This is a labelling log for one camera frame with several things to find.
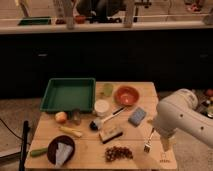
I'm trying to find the bunch of brown grapes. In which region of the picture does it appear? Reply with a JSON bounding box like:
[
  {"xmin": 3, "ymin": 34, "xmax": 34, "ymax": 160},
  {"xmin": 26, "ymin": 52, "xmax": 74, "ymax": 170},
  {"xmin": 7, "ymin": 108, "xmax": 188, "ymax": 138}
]
[{"xmin": 105, "ymin": 146, "xmax": 133, "ymax": 162}]

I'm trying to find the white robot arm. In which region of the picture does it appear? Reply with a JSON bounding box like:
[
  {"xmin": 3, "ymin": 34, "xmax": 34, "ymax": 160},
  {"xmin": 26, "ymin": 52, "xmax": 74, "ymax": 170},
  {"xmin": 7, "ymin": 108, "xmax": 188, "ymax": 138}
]
[{"xmin": 152, "ymin": 89, "xmax": 213, "ymax": 151}]

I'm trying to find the white paper cup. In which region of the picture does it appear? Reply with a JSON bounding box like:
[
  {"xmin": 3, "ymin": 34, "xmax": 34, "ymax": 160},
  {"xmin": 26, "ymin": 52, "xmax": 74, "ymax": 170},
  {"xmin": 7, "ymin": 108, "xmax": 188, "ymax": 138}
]
[{"xmin": 94, "ymin": 99, "xmax": 110, "ymax": 117}]

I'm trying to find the green translucent cup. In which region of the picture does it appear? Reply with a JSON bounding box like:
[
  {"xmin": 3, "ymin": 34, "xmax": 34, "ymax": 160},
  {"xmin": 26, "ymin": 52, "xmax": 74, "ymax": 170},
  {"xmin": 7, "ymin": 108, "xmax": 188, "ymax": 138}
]
[{"xmin": 102, "ymin": 83, "xmax": 113, "ymax": 97}]

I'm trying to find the silver fork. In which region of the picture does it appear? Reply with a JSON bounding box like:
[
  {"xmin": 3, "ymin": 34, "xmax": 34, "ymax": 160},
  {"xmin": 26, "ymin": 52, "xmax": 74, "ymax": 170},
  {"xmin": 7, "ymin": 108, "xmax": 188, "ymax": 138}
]
[{"xmin": 144, "ymin": 128, "xmax": 155, "ymax": 153}]

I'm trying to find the blue sponge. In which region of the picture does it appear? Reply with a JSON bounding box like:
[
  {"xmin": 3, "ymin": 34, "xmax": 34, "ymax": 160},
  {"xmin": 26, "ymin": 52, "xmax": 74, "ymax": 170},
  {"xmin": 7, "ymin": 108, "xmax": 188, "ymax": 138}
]
[{"xmin": 128, "ymin": 107, "xmax": 146, "ymax": 126}]

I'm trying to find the wooden block eraser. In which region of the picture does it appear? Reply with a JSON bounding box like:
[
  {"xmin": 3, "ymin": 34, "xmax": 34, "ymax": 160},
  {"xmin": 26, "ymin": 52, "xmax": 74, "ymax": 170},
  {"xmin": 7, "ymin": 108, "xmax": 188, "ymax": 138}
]
[{"xmin": 99, "ymin": 127, "xmax": 123, "ymax": 144}]

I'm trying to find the yellow corn cob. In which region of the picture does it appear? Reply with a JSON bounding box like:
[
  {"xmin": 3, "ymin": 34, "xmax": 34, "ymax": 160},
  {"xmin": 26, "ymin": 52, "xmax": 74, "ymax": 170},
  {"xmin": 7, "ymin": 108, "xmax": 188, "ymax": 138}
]
[{"xmin": 59, "ymin": 126, "xmax": 82, "ymax": 138}]

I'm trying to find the small glass jar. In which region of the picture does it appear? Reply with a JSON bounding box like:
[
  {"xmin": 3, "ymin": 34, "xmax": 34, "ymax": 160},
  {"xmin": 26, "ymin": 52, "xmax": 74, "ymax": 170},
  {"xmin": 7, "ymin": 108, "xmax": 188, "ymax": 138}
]
[{"xmin": 71, "ymin": 109, "xmax": 81, "ymax": 125}]

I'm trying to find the white crumpled cloth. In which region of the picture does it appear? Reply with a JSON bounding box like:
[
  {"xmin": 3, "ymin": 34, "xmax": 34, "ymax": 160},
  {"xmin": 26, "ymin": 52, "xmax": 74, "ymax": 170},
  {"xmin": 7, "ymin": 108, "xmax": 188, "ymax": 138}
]
[{"xmin": 55, "ymin": 142, "xmax": 73, "ymax": 167}]

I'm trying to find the peach fruit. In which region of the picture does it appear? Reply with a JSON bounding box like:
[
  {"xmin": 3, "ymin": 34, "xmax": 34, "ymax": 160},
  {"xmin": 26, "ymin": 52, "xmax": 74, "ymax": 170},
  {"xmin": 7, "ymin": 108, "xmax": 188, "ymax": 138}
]
[{"xmin": 55, "ymin": 112, "xmax": 68, "ymax": 123}]

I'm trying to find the dark brown plate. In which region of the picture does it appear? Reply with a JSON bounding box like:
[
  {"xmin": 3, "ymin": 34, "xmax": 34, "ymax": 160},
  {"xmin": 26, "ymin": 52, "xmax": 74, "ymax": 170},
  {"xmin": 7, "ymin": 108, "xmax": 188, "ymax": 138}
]
[{"xmin": 47, "ymin": 135, "xmax": 75, "ymax": 164}]

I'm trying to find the green plastic tray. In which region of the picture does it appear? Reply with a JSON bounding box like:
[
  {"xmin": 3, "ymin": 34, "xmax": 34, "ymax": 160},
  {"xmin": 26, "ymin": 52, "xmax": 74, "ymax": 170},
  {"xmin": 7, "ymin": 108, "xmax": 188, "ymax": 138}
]
[{"xmin": 40, "ymin": 78, "xmax": 96, "ymax": 113}]

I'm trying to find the green cucumber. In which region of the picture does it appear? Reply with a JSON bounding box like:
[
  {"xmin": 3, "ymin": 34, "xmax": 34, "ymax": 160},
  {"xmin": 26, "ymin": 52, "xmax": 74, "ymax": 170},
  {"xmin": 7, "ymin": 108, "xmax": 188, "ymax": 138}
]
[{"xmin": 30, "ymin": 148, "xmax": 48, "ymax": 157}]

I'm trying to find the black stand pole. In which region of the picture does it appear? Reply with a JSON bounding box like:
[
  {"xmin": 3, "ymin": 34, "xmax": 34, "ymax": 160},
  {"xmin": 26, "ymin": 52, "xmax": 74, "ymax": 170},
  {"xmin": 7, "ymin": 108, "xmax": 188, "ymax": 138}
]
[{"xmin": 19, "ymin": 121, "xmax": 30, "ymax": 171}]

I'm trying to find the background orange bowl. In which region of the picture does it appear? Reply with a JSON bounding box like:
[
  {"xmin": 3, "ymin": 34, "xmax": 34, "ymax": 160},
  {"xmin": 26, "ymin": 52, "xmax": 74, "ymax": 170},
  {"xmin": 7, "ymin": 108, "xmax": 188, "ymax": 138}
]
[{"xmin": 75, "ymin": 15, "xmax": 86, "ymax": 24}]

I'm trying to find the background green tray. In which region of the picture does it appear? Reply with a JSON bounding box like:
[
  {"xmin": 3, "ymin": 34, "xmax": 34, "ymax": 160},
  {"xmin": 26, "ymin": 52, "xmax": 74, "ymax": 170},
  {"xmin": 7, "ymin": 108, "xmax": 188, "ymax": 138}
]
[{"xmin": 18, "ymin": 17, "xmax": 51, "ymax": 26}]

